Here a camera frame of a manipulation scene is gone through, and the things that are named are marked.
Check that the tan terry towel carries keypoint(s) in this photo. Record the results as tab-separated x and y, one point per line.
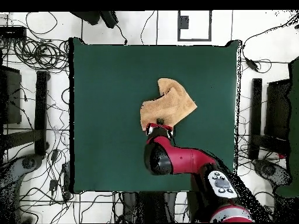
170	105

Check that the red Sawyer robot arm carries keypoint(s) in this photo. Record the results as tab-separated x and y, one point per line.
186	158

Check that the black flat panel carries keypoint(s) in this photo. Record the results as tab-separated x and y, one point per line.
12	98
278	109

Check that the dark green table cloth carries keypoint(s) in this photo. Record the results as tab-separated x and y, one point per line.
105	81

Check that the small grey box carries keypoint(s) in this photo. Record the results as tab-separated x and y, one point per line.
184	22

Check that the black power adapter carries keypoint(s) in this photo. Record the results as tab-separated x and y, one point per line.
251	64

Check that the person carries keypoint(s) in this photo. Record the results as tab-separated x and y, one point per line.
108	19

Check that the grey chair base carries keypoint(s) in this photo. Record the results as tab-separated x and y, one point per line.
28	163
268	170

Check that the green cloth sheet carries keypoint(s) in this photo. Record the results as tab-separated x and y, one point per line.
294	116

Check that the black electronics box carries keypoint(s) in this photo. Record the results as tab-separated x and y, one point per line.
12	32

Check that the grey square floor frame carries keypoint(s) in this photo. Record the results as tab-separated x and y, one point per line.
178	28

